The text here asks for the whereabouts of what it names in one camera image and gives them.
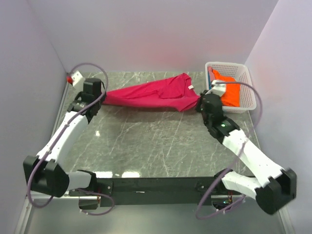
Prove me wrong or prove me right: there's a magenta t shirt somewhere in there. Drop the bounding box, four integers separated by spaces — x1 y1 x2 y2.
103 73 199 112

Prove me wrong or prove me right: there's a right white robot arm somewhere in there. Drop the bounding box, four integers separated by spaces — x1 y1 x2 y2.
196 90 297 215

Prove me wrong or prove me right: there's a blue folded t shirt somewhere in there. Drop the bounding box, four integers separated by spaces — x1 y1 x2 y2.
207 72 212 90

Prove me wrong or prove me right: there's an orange t shirt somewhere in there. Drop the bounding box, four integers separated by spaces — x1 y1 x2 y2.
214 70 240 107

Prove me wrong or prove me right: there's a pink folded t shirt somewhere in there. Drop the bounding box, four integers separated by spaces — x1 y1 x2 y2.
207 66 215 85

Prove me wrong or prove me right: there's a white plastic basket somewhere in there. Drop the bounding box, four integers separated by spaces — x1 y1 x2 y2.
205 61 256 114

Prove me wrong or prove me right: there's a black base beam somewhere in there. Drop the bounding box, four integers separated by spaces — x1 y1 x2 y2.
68 175 234 208

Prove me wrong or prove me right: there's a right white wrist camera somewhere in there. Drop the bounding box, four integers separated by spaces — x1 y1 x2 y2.
206 80 226 97

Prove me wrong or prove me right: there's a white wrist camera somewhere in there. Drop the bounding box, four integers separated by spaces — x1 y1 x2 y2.
206 80 226 97
66 71 85 90

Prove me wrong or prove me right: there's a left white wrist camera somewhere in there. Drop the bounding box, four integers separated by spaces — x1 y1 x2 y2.
66 71 85 90

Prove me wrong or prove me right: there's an aluminium frame rail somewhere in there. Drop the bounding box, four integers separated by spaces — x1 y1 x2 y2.
13 73 98 234

